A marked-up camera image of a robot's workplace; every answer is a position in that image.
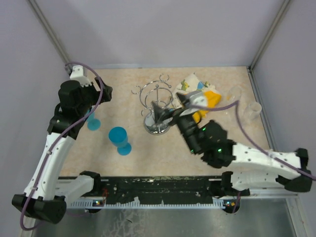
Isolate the yellow cloth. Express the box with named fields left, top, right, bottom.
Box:
left=193, top=90, right=222, bottom=124

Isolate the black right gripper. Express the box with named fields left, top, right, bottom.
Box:
left=150, top=92, right=200, bottom=155

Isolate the clear wine glass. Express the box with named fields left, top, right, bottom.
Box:
left=224, top=85, right=242, bottom=106
left=243, top=102, right=262, bottom=120

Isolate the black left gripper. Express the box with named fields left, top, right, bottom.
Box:
left=78, top=76, right=112, bottom=117

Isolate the blue wine glass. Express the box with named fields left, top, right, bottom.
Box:
left=86, top=112, right=101, bottom=131
left=108, top=126, right=132, bottom=156

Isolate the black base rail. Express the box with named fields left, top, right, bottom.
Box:
left=74, top=172, right=250, bottom=210

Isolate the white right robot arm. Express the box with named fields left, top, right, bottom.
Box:
left=152, top=91, right=316, bottom=196

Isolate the chrome wine glass rack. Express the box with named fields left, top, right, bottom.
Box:
left=131, top=73, right=174, bottom=135

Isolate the white patterned cloth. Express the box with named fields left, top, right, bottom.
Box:
left=172, top=73, right=221, bottom=109

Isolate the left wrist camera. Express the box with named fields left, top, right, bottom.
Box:
left=69, top=65, right=92, bottom=87

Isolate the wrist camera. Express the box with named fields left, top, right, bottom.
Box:
left=181, top=91, right=207, bottom=116
left=69, top=65, right=92, bottom=87

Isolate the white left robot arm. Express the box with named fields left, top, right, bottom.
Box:
left=12, top=76, right=113, bottom=231

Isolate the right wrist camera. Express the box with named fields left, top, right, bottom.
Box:
left=181, top=91, right=207, bottom=116

